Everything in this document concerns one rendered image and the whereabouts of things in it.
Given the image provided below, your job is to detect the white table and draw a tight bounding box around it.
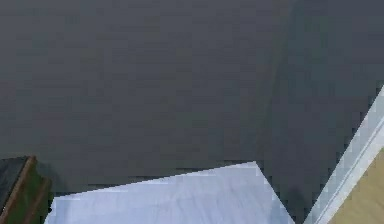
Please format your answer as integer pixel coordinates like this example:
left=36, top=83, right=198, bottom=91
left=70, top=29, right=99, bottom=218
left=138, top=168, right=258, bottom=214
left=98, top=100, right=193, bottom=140
left=43, top=161, right=296, bottom=224

